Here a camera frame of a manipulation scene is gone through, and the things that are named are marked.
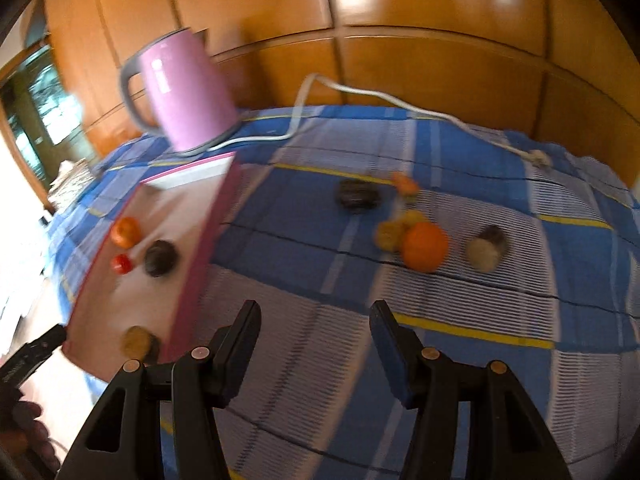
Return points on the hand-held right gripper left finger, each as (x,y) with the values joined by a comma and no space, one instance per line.
(245,355)

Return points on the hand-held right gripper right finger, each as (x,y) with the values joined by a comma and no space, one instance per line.
(395,360)

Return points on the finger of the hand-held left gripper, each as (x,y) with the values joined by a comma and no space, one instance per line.
(47,342)

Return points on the small brown cut fruit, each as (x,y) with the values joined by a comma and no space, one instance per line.
(136,341)

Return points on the small red tomato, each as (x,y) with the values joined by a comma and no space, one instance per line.
(121,263)

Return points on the orange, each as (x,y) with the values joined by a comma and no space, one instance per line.
(425,247)
(126,232)

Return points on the yellow ribbed fruit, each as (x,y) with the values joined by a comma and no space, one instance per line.
(391,234)

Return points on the dark avocado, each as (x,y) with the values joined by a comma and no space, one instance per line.
(161,258)
(357,195)

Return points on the halved mangosteen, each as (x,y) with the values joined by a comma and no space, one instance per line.
(484,252)

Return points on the pink shallow cardboard box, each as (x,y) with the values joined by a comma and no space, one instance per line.
(165,210)

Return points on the small carrot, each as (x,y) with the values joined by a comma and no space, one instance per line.
(405,183)

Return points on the person's left hand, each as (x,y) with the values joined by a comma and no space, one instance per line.
(25,425)

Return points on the blue plaid tablecloth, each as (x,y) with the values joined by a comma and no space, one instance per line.
(500,310)

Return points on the ornate silver tissue box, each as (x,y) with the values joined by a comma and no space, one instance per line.
(70,182)

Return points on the wooden door with glass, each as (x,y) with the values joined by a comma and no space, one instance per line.
(40,110)

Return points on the pink electric kettle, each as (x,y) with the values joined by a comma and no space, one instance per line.
(185,95)

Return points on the wooden wardrobe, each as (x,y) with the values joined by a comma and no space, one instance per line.
(425,0)

